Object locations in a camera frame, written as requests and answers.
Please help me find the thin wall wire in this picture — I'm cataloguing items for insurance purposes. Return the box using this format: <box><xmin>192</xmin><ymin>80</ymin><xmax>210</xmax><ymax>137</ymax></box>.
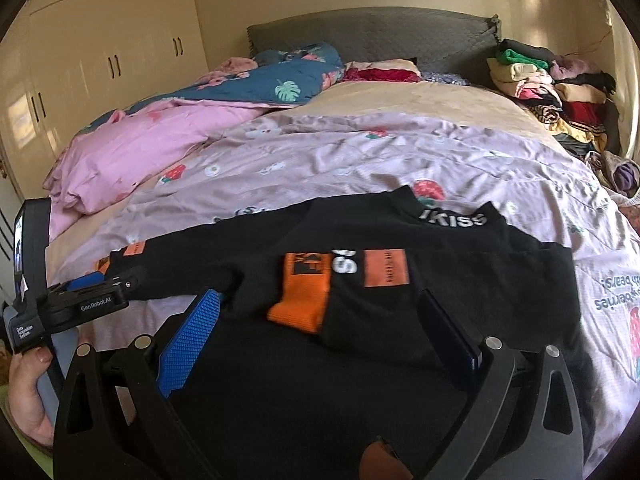
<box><xmin>562</xmin><ymin>25</ymin><xmax>613</xmax><ymax>58</ymax></box>

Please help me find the blue patterned cloth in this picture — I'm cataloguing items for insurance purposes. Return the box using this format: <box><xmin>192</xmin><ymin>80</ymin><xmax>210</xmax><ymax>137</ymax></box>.
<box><xmin>420</xmin><ymin>71</ymin><xmax>471</xmax><ymax>87</ymax></box>

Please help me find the cream curtain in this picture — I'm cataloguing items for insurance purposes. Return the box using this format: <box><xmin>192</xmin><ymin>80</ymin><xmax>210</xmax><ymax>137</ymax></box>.
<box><xmin>600</xmin><ymin>0</ymin><xmax>640</xmax><ymax>161</ymax></box>

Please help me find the beige bed sheet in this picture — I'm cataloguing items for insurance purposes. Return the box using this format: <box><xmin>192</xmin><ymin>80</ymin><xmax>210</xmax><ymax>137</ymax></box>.
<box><xmin>300</xmin><ymin>80</ymin><xmax>566</xmax><ymax>151</ymax></box>

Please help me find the colourful patterned cloth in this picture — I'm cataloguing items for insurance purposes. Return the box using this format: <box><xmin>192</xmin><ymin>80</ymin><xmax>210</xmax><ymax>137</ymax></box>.
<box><xmin>620</xmin><ymin>195</ymin><xmax>640</xmax><ymax>241</ymax></box>

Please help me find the purple and white garment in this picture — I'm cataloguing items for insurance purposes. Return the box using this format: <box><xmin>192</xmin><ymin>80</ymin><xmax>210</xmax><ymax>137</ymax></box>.
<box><xmin>585</xmin><ymin>150</ymin><xmax>640</xmax><ymax>198</ymax></box>

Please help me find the person's left hand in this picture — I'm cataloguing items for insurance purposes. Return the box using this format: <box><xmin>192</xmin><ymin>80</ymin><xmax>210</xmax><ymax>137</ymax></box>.
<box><xmin>7</xmin><ymin>347</ymin><xmax>57</xmax><ymax>453</ymax></box>

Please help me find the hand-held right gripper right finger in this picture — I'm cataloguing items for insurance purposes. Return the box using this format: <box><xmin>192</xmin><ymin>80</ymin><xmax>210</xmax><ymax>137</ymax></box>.
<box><xmin>416</xmin><ymin>289</ymin><xmax>586</xmax><ymax>480</ymax></box>

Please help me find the pile of folded clothes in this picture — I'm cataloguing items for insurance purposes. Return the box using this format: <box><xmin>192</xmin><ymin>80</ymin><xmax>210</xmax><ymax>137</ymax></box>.
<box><xmin>485</xmin><ymin>37</ymin><xmax>621</xmax><ymax>158</ymax></box>

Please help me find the pink fuzzy cloth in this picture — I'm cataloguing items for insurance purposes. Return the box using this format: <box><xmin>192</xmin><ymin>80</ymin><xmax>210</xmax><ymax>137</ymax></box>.
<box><xmin>197</xmin><ymin>57</ymin><xmax>258</xmax><ymax>83</ymax></box>

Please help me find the cream wardrobe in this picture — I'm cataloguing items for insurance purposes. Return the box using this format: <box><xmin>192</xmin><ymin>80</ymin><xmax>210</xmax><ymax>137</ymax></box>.
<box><xmin>0</xmin><ymin>0</ymin><xmax>211</xmax><ymax>201</ymax></box>

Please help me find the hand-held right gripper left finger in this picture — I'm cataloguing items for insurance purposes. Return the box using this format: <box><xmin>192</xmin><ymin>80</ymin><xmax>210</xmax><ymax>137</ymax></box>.
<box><xmin>52</xmin><ymin>287</ymin><xmax>226</xmax><ymax>480</ymax></box>

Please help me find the cream pillow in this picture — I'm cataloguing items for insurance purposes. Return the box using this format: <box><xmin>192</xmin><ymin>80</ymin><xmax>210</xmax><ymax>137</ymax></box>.
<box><xmin>345</xmin><ymin>59</ymin><xmax>421</xmax><ymax>73</ymax></box>

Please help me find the grey padded headboard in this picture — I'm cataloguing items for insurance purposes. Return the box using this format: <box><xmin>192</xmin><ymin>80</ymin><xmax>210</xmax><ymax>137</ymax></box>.
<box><xmin>246</xmin><ymin>7</ymin><xmax>502</xmax><ymax>78</ymax></box>

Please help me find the blue floral quilt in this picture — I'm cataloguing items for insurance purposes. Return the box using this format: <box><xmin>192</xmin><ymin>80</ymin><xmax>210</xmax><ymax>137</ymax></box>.
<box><xmin>75</xmin><ymin>42</ymin><xmax>346</xmax><ymax>136</ymax></box>

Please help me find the pink printed blanket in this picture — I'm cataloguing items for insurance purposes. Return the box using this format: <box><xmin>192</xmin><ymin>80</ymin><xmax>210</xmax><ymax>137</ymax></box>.
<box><xmin>45</xmin><ymin>110</ymin><xmax>640</xmax><ymax>480</ymax></box>

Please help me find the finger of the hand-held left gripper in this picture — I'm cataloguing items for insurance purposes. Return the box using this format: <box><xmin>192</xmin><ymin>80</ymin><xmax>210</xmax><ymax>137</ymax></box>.
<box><xmin>102</xmin><ymin>266</ymin><xmax>148</xmax><ymax>301</ymax></box>
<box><xmin>65</xmin><ymin>271</ymin><xmax>108</xmax><ymax>292</ymax></box>

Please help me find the red cloth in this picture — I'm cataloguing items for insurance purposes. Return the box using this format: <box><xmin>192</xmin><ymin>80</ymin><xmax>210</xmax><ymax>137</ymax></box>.
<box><xmin>340</xmin><ymin>66</ymin><xmax>421</xmax><ymax>84</ymax></box>

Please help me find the black shirt with orange patches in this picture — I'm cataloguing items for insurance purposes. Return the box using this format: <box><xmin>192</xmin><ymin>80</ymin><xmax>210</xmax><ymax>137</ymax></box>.
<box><xmin>95</xmin><ymin>185</ymin><xmax>596</xmax><ymax>480</ymax></box>

